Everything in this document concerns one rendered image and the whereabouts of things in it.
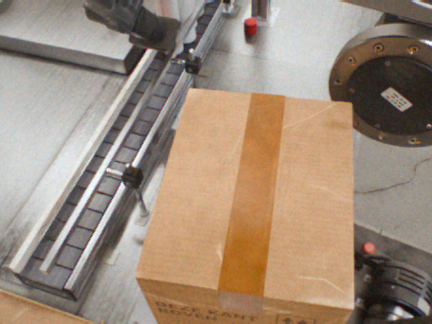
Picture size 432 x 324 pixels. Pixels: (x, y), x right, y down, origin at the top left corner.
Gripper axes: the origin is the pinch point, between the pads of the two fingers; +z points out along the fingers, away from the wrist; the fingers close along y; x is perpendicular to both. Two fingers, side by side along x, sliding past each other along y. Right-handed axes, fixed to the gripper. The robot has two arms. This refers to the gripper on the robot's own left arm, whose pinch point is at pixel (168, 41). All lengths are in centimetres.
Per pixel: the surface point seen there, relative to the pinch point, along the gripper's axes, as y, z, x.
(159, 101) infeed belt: -2.5, -4.0, 14.0
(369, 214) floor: -61, 91, 38
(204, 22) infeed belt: -2.6, 14.6, -8.8
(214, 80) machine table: -10.0, 9.3, 5.7
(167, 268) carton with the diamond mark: -26, -50, 33
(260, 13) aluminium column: -14.3, 24.8, -15.7
